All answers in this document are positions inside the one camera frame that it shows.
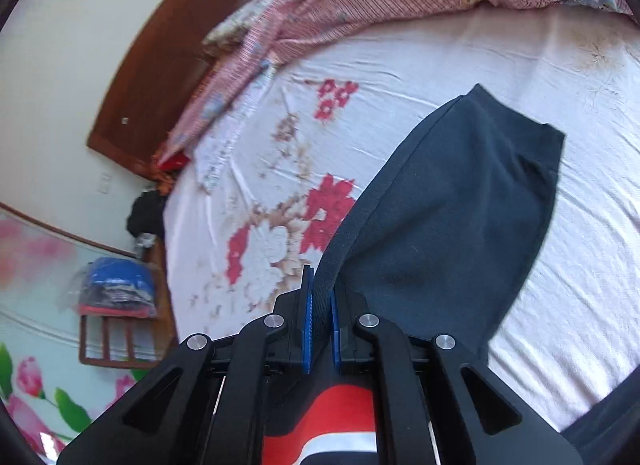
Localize wooden headboard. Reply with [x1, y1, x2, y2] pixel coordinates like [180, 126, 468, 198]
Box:
[86, 0, 311, 180]

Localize red cloth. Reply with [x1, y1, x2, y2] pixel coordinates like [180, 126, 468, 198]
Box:
[155, 152, 191, 173]

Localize floral pillow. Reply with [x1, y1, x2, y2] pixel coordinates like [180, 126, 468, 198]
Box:
[202, 0, 281, 53]

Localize black clothing heap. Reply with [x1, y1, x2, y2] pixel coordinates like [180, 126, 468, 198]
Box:
[125, 190, 168, 241]

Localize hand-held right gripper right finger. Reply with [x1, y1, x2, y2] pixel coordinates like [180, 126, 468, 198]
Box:
[329, 290, 583, 465]

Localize dark navy pants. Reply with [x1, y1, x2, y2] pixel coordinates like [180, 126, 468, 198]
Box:
[320, 84, 566, 371]

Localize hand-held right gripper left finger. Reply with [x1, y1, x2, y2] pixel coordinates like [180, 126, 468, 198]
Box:
[56, 265, 316, 465]

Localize red white black jacket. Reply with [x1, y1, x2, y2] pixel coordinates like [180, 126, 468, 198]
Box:
[262, 384, 378, 465]

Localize orange fringed cloth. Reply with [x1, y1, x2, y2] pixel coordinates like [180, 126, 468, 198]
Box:
[150, 170, 177, 196]

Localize bed with floral white sheet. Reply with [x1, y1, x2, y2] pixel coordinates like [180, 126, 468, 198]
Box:
[162, 5, 640, 436]

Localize plastic bag of clothes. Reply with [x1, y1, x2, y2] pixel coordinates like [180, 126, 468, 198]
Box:
[57, 257, 161, 320]

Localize floral print wardrobe door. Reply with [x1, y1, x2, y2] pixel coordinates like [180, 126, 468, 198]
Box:
[0, 202, 166, 461]

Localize wooden chair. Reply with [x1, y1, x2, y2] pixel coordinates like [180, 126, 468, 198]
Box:
[77, 312, 166, 368]

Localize wooden nightstand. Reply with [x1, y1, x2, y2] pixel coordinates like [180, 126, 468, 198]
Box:
[142, 237, 181, 346]

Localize dark cloth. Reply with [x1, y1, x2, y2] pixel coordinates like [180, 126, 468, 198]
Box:
[560, 385, 640, 465]

